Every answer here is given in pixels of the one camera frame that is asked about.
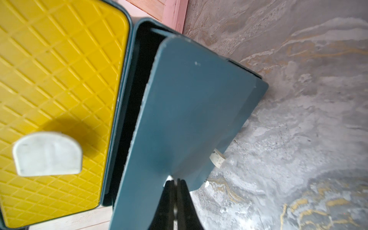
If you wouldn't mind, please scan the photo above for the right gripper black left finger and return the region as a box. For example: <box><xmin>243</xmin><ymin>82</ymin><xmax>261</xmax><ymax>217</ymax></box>
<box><xmin>149</xmin><ymin>180</ymin><xmax>176</xmax><ymax>230</ymax></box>

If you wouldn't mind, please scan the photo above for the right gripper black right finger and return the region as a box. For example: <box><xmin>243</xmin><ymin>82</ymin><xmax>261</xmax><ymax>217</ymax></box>
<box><xmin>177</xmin><ymin>179</ymin><xmax>204</xmax><ymax>230</ymax></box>

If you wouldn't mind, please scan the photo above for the teal drawer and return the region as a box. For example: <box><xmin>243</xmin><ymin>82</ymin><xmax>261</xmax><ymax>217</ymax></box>
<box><xmin>109</xmin><ymin>36</ymin><xmax>268</xmax><ymax>230</ymax></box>

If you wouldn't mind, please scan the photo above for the yellow top drawer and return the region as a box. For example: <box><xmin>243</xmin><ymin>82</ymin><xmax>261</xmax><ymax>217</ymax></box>
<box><xmin>1</xmin><ymin>1</ymin><xmax>131</xmax><ymax>230</ymax></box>

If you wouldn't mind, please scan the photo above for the teal drawer cabinet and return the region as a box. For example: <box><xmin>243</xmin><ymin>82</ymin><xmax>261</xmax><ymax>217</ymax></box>
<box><xmin>100</xmin><ymin>18</ymin><xmax>174</xmax><ymax>207</ymax></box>

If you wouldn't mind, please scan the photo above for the pink notebook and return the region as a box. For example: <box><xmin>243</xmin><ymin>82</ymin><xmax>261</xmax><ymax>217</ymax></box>
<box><xmin>117</xmin><ymin>0</ymin><xmax>188</xmax><ymax>33</ymax></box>

